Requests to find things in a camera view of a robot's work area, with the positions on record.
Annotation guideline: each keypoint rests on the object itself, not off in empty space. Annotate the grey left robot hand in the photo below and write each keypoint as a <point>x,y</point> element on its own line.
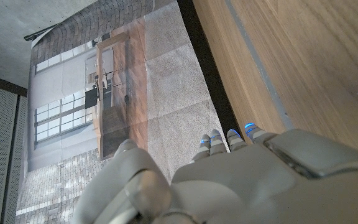
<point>244,186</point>

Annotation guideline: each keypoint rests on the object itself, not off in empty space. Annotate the grey tape strip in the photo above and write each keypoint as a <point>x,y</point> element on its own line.
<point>259,65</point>

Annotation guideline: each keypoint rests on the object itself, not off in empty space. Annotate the printed room backdrop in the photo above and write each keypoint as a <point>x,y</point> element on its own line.
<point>172,77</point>

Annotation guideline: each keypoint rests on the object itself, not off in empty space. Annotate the black backdrop pole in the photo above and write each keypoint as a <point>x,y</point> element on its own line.
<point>39,33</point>

